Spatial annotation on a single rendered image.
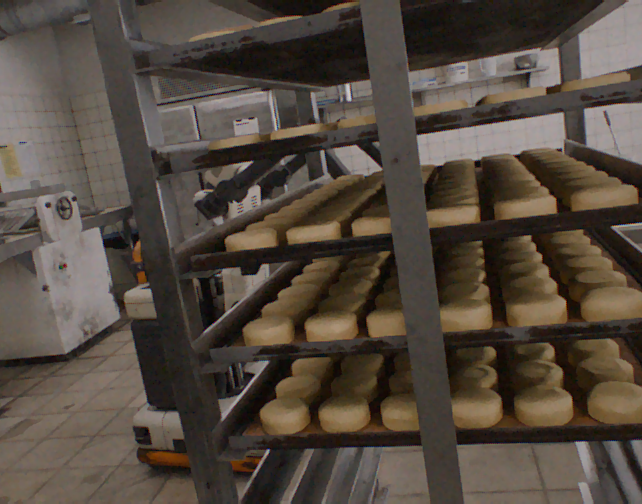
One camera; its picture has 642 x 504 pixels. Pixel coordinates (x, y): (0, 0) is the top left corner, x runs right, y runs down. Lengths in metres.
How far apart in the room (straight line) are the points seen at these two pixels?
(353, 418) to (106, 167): 6.39
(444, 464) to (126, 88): 0.43
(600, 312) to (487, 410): 0.13
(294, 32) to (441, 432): 0.36
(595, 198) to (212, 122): 4.96
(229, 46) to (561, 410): 0.42
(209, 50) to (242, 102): 4.76
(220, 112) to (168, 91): 0.52
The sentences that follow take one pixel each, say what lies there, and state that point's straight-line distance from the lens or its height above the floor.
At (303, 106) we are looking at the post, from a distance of 1.13.
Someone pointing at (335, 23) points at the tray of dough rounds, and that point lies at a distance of 0.50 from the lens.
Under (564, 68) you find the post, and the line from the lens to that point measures 1.10.
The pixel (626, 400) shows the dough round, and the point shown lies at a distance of 0.59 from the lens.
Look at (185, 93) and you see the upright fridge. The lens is 5.53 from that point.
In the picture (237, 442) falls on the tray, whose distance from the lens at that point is 0.61.
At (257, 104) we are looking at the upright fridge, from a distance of 5.25.
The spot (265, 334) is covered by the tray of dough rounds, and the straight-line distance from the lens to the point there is 0.58.
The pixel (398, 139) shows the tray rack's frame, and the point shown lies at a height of 1.31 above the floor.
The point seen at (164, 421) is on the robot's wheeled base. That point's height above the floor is 0.26.
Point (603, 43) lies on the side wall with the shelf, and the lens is 6.17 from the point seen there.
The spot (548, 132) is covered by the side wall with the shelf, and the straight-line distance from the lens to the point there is 6.06.
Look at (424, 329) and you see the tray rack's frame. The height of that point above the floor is 1.15.
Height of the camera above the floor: 1.32
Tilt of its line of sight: 11 degrees down
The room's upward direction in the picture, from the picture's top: 9 degrees counter-clockwise
